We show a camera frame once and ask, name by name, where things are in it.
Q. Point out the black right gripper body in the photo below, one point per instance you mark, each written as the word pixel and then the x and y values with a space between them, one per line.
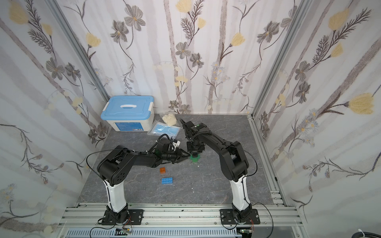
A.
pixel 194 147

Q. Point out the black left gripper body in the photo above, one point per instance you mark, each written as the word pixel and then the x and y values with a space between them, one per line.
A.
pixel 175 153

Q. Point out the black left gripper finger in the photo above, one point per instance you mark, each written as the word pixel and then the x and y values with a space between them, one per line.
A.
pixel 180 159
pixel 182 153

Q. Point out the green lego brick assembly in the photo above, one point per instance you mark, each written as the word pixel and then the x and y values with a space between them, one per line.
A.
pixel 195 159

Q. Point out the blue long lego brick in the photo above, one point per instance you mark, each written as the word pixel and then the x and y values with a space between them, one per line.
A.
pixel 168 180

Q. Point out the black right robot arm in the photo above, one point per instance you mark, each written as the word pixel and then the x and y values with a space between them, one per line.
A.
pixel 199 132

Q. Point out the bagged blue face mask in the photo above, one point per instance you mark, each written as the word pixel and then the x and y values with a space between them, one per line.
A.
pixel 159 129

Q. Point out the bagged cream gloves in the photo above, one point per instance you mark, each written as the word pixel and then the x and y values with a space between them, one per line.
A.
pixel 169 118

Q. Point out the blue lidded white storage box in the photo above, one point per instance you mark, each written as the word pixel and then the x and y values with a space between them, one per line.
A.
pixel 129 113

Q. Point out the white slotted cable duct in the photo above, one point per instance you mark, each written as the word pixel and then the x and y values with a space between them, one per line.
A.
pixel 153 233

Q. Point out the right aluminium side rail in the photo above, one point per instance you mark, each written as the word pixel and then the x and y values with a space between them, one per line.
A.
pixel 276 190

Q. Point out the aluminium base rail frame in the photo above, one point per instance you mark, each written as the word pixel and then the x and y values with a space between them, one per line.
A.
pixel 276 221

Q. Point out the left aluminium corner post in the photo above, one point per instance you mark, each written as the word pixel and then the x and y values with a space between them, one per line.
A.
pixel 77 46

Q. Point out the aluminium corner post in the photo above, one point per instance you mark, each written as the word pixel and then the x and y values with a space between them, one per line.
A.
pixel 282 53
pixel 77 46

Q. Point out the right aluminium corner post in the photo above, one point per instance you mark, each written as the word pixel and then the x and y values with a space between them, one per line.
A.
pixel 282 53

